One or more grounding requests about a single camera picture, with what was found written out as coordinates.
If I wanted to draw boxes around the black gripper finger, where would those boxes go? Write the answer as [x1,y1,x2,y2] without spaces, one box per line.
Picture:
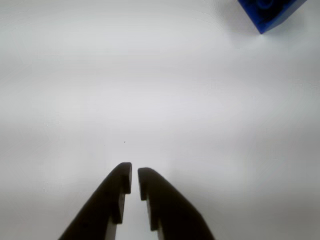
[57,162,133,240]
[137,167,216,240]

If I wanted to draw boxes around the blue lego brick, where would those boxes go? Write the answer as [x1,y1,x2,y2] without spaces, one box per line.
[237,0,309,35]

